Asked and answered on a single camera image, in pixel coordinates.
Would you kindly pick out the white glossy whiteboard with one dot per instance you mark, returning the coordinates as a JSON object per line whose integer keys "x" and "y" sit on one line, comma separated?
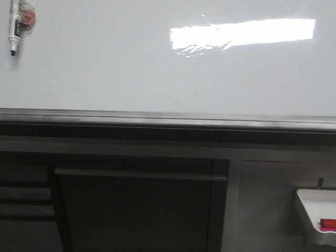
{"x": 225, "y": 57}

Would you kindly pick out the dark whiteboard frame rail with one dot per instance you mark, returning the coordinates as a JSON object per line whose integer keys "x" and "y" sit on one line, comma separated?
{"x": 165, "y": 126}

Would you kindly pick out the white wall-mounted tray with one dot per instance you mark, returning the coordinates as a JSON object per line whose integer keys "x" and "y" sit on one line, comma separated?
{"x": 313, "y": 205}

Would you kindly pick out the dark cabinet door panel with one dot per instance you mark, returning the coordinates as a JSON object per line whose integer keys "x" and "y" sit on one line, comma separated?
{"x": 130, "y": 211}

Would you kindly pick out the black whiteboard marker with tape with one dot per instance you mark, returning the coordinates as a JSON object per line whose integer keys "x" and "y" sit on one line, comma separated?
{"x": 22, "y": 14}

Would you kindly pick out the red marker in tray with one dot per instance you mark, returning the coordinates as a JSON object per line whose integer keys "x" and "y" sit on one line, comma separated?
{"x": 328, "y": 223}

